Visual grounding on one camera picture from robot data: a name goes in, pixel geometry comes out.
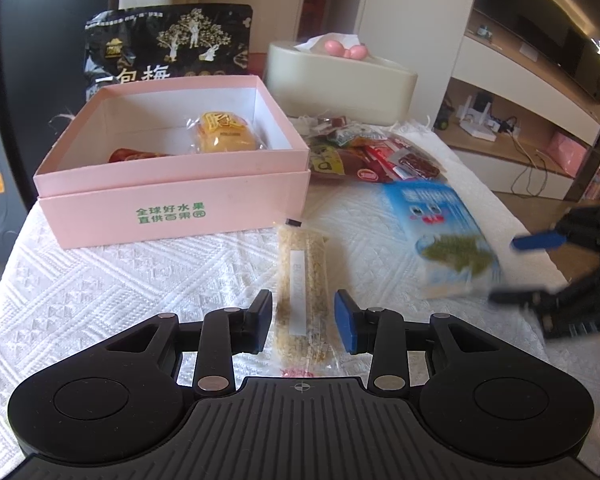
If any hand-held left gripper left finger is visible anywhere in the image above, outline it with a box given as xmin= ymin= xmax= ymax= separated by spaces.
xmin=99 ymin=289 xmax=274 ymax=397

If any yellow pastry packet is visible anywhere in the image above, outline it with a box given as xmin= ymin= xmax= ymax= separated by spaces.
xmin=187 ymin=110 xmax=269 ymax=155

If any black printed snack bag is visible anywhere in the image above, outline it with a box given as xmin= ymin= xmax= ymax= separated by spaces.
xmin=83 ymin=3 xmax=254 ymax=107

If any white tissue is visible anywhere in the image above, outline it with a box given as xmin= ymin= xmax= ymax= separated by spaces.
xmin=294 ymin=33 xmax=362 ymax=54

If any black television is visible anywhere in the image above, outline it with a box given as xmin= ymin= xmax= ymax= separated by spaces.
xmin=471 ymin=0 xmax=600 ymax=107

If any small red snack packet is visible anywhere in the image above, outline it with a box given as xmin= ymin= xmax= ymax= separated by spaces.
xmin=107 ymin=146 xmax=177 ymax=164

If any white power strip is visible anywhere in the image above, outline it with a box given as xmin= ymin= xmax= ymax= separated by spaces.
xmin=485 ymin=117 xmax=522 ymax=137

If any pile of assorted snack packets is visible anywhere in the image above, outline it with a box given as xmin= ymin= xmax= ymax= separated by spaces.
xmin=299 ymin=114 xmax=449 ymax=184

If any blue cartoon snack packet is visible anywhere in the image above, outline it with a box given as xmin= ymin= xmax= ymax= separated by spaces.
xmin=382 ymin=180 xmax=502 ymax=302

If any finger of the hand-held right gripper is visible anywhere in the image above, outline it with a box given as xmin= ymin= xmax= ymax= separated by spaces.
xmin=488 ymin=266 xmax=600 ymax=341
xmin=511 ymin=206 xmax=600 ymax=262

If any cream tissue box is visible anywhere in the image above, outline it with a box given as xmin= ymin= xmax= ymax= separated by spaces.
xmin=263 ymin=41 xmax=419 ymax=125

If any pink bag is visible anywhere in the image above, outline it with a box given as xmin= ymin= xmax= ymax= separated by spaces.
xmin=549 ymin=130 xmax=594 ymax=177

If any hanging cable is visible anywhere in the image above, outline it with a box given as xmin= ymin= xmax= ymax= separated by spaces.
xmin=509 ymin=134 xmax=548 ymax=197

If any white wooden television cabinet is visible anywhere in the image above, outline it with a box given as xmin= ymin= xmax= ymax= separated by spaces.
xmin=430 ymin=27 xmax=600 ymax=202

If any white router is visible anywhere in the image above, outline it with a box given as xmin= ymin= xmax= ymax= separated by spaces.
xmin=454 ymin=94 xmax=502 ymax=142

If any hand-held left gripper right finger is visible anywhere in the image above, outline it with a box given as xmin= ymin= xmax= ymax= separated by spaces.
xmin=333 ymin=289 xmax=505 ymax=397

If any pink round ornament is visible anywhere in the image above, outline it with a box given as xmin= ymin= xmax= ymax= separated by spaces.
xmin=323 ymin=38 xmax=369 ymax=60

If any white textured tablecloth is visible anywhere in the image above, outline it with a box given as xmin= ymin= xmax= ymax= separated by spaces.
xmin=0 ymin=116 xmax=600 ymax=480

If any pink cardboard box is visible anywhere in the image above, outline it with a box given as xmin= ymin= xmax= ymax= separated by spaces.
xmin=33 ymin=74 xmax=312 ymax=251

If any clear rice bar packet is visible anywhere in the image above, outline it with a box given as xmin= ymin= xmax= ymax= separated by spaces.
xmin=274 ymin=217 xmax=345 ymax=379

